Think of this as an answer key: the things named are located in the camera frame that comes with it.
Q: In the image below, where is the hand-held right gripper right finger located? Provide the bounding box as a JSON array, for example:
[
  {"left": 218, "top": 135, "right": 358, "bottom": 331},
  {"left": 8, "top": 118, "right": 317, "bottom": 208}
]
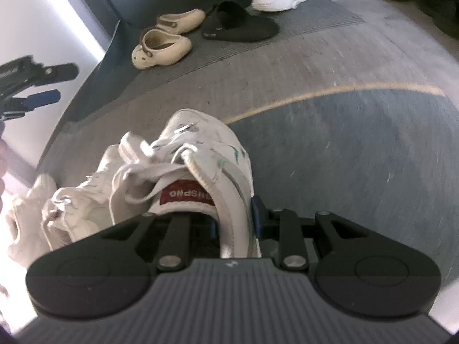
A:
[{"left": 250, "top": 196, "right": 359, "bottom": 269}]

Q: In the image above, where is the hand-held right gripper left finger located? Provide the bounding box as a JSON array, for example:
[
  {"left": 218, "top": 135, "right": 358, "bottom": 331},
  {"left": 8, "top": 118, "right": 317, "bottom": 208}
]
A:
[{"left": 101, "top": 213, "right": 219, "bottom": 269}]

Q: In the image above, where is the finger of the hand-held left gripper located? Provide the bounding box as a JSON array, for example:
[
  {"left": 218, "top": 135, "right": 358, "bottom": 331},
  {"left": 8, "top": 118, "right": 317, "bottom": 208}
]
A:
[
  {"left": 0, "top": 89, "right": 61, "bottom": 122},
  {"left": 34, "top": 63, "right": 80, "bottom": 86}
]

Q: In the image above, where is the white sneaker with red label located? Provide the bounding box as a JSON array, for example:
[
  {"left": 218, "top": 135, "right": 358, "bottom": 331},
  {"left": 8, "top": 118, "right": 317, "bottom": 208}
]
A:
[{"left": 109, "top": 109, "right": 264, "bottom": 259}]

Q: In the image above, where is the beige clog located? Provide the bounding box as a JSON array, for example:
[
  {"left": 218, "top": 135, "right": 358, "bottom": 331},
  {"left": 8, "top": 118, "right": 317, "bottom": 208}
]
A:
[
  {"left": 131, "top": 28, "right": 193, "bottom": 70},
  {"left": 155, "top": 8, "right": 207, "bottom": 34}
]

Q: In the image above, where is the black fuzzy slipper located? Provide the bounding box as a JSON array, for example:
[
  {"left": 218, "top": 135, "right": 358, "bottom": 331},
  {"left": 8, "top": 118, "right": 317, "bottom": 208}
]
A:
[
  {"left": 211, "top": 1, "right": 257, "bottom": 20},
  {"left": 201, "top": 13, "right": 281, "bottom": 43}
]

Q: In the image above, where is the person's left hand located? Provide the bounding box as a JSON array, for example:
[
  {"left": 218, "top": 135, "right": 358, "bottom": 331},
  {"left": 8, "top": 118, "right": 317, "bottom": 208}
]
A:
[{"left": 0, "top": 140, "right": 9, "bottom": 216}]

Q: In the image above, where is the white lace-up sneaker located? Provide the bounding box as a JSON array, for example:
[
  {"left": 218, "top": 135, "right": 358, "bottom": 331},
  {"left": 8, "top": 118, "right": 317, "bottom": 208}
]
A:
[{"left": 5, "top": 143, "right": 125, "bottom": 268}]

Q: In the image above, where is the grey ribbed floor mat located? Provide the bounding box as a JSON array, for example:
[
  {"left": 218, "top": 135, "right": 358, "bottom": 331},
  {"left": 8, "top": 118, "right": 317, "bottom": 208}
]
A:
[{"left": 133, "top": 0, "right": 368, "bottom": 76}]

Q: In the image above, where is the dark shoe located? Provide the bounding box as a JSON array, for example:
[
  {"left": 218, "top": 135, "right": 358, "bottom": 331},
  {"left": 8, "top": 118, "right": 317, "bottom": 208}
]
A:
[{"left": 419, "top": 0, "right": 459, "bottom": 38}]

